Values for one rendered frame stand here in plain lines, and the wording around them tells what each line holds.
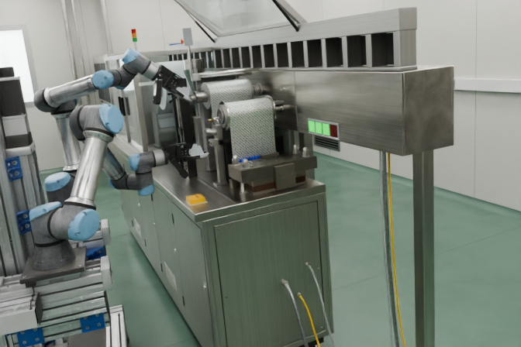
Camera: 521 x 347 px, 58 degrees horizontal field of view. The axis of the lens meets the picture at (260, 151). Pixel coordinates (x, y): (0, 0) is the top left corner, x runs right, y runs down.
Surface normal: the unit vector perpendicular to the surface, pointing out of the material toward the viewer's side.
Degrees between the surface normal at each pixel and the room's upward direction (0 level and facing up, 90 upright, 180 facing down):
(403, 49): 90
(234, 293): 90
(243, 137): 90
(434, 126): 90
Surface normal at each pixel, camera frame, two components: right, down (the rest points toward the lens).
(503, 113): -0.90, 0.17
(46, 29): 0.43, 0.15
